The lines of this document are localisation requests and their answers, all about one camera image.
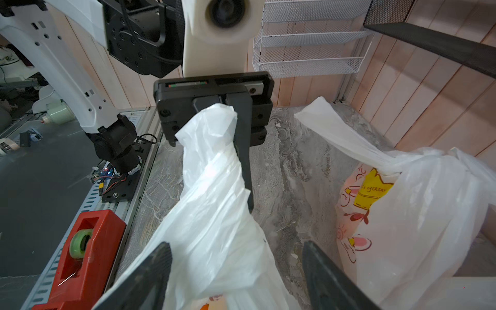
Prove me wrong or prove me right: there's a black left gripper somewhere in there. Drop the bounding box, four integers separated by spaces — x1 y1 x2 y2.
153 70 275 214

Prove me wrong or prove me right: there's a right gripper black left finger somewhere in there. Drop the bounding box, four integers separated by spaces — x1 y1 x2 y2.
95 242 173 309

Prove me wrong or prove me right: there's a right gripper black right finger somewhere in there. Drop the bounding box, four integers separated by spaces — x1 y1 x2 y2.
302 241 378 310

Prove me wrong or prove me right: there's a white plastic bag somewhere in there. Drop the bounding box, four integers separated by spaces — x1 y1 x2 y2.
95 103 299 309
295 98 495 309

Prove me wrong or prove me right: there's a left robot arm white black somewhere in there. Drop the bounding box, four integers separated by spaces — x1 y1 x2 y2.
1 1 274 202

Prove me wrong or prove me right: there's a red tape dispenser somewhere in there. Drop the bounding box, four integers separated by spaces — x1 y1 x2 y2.
33 210 126 309

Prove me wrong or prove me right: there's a white wire mesh shelf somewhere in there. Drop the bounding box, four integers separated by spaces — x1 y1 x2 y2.
253 1 371 78

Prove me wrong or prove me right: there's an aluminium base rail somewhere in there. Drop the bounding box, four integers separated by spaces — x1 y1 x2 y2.
22 108 162 309

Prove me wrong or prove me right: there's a black wire mesh basket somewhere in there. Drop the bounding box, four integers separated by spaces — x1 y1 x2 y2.
363 1 495 78

